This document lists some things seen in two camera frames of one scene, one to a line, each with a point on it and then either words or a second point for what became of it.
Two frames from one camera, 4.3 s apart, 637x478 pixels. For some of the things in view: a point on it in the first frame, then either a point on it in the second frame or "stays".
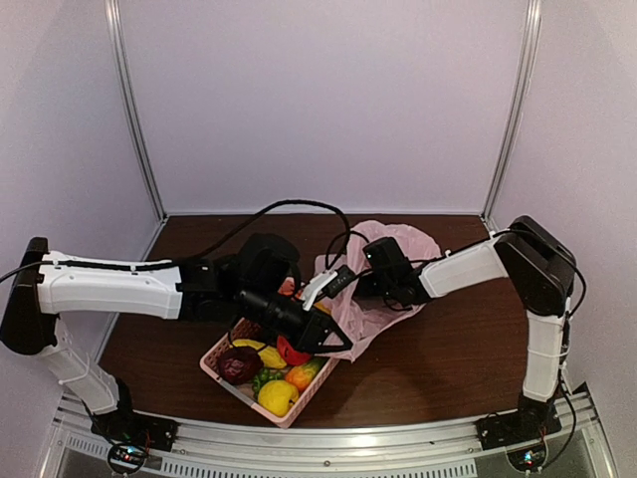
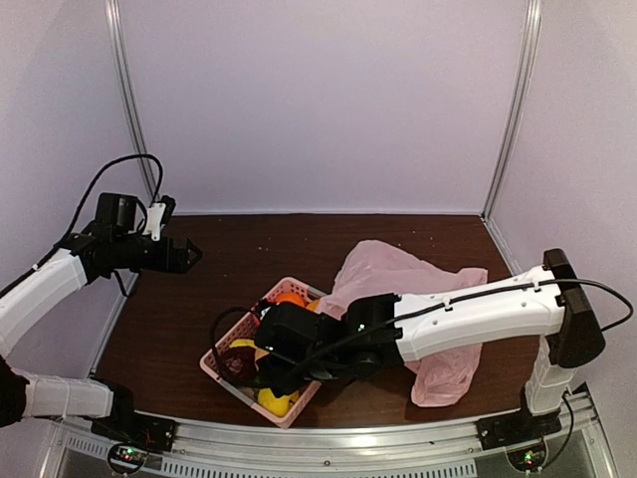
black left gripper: (312, 334) -> (164, 264)
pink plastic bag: (358, 313) -> (375, 269)
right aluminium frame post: (533, 23) stays
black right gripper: (363, 288) -> (281, 381)
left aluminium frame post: (116, 42) stays
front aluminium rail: (572, 446) stays
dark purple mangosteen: (239, 364) stays
